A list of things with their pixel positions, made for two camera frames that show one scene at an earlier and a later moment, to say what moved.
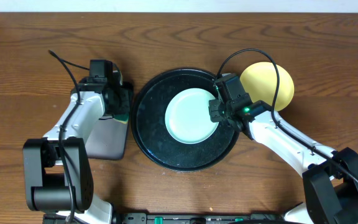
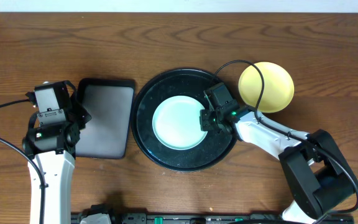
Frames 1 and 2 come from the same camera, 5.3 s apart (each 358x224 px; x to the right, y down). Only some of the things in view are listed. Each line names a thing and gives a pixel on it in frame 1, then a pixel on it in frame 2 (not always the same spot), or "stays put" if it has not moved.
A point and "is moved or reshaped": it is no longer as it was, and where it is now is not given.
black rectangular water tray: (107, 139) stays put
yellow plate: (260, 79) stays put
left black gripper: (119, 112) to (84, 116)
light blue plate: (188, 116) is moved or reshaped
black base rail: (184, 218) stays put
